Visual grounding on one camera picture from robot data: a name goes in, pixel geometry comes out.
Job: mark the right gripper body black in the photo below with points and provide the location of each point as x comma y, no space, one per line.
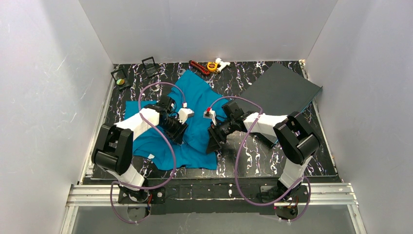
215,139

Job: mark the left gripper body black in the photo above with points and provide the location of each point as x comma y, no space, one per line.
179,131

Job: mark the blue garment cloth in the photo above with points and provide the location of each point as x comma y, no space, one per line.
192,152

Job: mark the round colourful brooch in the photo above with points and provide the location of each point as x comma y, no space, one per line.
120,82

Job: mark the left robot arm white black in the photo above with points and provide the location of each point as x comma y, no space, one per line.
113,147

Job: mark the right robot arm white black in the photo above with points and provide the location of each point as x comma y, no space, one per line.
297,138

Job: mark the yellow tape measure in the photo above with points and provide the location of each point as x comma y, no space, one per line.
212,67

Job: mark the white plastic fitting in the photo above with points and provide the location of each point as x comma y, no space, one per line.
221,65

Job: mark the red black utility knife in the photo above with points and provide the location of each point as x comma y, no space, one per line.
203,70

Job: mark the dark grey flat box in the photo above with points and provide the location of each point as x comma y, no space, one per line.
279,92

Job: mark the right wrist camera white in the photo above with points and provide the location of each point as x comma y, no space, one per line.
210,114

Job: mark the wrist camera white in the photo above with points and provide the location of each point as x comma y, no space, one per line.
210,114
184,114

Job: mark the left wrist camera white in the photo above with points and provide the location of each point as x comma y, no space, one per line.
184,114

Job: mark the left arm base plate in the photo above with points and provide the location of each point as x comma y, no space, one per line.
129,196

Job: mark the black frame stand rear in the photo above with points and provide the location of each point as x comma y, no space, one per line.
150,67

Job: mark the black frame stand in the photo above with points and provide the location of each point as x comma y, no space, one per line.
150,67
120,73

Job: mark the black frame stand left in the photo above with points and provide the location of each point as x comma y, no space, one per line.
120,73

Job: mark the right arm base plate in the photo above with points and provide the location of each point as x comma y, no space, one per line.
292,205

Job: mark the aluminium rail frame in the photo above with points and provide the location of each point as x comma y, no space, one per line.
197,192

